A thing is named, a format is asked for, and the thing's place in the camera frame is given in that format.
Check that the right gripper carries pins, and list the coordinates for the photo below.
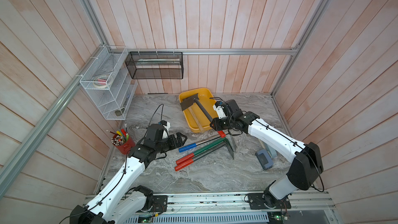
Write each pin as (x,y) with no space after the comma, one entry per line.
(215,122)

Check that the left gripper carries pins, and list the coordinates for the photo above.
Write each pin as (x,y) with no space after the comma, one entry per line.
(173,144)

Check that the wooden handle hoe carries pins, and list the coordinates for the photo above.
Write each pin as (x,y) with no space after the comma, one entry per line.
(196,120)

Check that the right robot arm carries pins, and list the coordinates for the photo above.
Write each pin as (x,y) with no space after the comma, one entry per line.
(306,162)

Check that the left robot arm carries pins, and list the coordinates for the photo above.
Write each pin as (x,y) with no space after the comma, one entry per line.
(124,174)

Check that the blue grip steel hoe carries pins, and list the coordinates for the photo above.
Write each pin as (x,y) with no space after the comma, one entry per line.
(194,145)

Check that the green shaft red grip hoe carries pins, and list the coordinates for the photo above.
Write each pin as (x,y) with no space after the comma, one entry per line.
(202,150)

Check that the yellow plastic storage box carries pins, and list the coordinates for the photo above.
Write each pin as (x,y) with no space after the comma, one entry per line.
(204,96)

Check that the red pencil cup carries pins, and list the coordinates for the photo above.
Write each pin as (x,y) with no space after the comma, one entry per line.
(122,141)

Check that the blue grey stapler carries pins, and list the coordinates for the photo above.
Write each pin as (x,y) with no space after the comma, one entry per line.
(264,159)

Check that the grey hole punch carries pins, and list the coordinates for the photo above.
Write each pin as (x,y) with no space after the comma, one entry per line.
(272,152)

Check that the tape roll on shelf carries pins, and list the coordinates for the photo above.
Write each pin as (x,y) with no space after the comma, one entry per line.
(102,81)

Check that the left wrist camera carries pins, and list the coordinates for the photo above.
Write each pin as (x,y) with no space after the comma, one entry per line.
(166,126)

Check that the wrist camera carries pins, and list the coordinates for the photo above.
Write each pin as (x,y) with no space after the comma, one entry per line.
(166,126)
(219,109)

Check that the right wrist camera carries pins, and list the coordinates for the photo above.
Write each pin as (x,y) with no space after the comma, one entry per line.
(219,109)

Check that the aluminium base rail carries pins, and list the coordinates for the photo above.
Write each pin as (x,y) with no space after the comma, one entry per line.
(234,202)

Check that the black wire mesh basket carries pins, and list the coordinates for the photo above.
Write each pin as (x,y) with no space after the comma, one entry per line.
(155,65)

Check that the white wire shelf rack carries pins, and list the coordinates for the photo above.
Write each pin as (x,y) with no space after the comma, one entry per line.
(112,102)

